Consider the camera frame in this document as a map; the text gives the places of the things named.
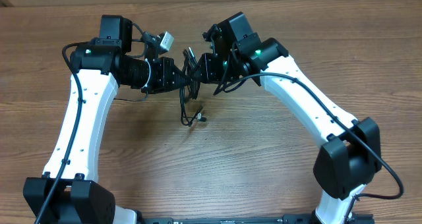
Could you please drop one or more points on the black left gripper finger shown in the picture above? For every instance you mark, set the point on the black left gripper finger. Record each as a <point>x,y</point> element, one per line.
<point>180,77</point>
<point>178,85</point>

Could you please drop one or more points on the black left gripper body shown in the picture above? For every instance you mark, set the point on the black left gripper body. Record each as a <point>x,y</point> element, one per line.
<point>159,80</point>

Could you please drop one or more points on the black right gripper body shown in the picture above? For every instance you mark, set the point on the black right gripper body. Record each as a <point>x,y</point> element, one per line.
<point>225,69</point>

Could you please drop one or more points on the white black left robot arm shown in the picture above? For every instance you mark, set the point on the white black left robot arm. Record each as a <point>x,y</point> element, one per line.
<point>68,190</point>

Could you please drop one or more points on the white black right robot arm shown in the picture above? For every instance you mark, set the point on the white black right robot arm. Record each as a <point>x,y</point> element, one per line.
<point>348,148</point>

